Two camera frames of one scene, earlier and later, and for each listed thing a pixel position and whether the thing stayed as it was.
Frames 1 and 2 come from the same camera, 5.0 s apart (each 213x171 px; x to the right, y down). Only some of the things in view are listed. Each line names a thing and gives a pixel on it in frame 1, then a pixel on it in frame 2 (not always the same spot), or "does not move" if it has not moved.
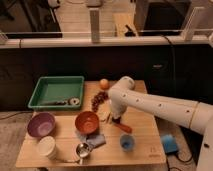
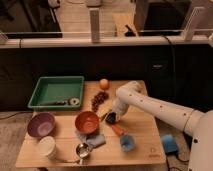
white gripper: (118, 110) does not move
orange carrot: (124, 127) → (118, 129)
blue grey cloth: (93, 140) does not move
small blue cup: (127, 142) does not move
